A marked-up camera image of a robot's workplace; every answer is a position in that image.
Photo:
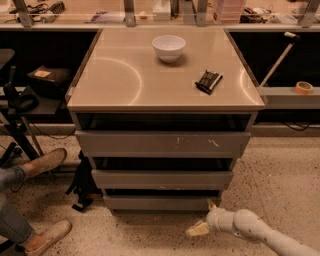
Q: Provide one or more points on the blue jeans leg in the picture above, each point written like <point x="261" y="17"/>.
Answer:
<point x="11" y="176"/>
<point x="12" y="225"/>

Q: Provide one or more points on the black side table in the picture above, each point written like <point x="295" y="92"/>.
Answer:
<point x="16" y="122"/>

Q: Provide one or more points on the pink stacked trays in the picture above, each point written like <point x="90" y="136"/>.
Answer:
<point x="227" y="11"/>

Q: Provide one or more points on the grey drawer cabinet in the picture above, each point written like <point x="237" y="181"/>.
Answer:
<point x="124" y="86"/>

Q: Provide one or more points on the black box with label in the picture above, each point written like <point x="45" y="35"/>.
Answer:
<point x="51" y="83"/>

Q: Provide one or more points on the white stick with black tip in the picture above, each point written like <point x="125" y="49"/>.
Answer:
<point x="293" y="38"/>

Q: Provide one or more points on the grey bottom drawer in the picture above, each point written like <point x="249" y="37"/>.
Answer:
<point x="157" y="203"/>

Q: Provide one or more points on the white box on bench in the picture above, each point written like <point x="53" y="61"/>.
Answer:
<point x="161" y="10"/>

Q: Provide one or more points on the grey top drawer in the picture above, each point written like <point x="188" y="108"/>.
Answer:
<point x="163" y="144"/>

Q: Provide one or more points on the grey drawer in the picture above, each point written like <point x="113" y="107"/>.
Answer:
<point x="163" y="144"/>
<point x="162" y="180"/>
<point x="157" y="203"/>

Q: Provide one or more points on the tan shoe upper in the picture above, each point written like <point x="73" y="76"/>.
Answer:
<point x="44" y="163"/>

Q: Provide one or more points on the blue jeans lower leg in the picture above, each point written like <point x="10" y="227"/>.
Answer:
<point x="12" y="225"/>

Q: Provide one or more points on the blue jeans upper leg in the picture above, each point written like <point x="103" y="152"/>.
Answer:
<point x="11" y="176"/>

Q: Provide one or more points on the white ceramic bowl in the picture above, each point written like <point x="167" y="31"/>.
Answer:
<point x="168" y="48"/>

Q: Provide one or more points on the grey middle drawer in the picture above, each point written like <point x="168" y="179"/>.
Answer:
<point x="162" y="180"/>

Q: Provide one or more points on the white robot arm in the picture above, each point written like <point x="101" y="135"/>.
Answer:
<point x="245" y="224"/>

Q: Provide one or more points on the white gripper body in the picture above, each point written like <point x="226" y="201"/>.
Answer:
<point x="214" y="217"/>

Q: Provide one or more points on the tan tape roll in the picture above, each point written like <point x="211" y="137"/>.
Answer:
<point x="303" y="87"/>

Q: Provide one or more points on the black snack bag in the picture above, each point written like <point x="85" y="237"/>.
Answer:
<point x="208" y="81"/>

